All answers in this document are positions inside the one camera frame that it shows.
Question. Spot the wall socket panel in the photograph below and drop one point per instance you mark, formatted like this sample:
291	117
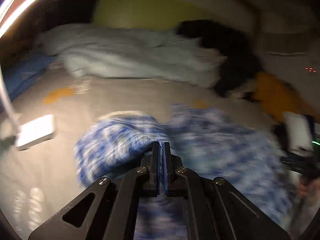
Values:
310	70

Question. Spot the blue pillow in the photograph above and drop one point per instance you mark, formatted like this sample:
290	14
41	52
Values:
25	73

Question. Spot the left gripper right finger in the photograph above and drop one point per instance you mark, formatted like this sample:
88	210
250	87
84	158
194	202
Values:
213	208

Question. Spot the black jacket pile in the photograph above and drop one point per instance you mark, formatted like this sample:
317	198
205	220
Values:
241	63

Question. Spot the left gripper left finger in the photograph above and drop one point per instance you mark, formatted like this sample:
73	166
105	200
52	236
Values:
108	208

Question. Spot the light grey duvet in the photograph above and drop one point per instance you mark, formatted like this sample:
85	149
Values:
131	54

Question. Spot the black folded jacket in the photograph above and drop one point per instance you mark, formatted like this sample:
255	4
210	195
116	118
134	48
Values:
280	132

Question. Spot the blue plaid shirt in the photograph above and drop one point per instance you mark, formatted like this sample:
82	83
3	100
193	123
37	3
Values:
208	143

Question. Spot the person's hand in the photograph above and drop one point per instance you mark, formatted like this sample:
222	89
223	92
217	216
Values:
308	188

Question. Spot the beige crumpled garment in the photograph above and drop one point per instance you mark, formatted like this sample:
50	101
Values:
242	91

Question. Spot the white led desk lamp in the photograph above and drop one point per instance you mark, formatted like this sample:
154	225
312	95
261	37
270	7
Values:
42	128

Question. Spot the white folded garment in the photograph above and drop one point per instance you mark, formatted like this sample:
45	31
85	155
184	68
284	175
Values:
298	134

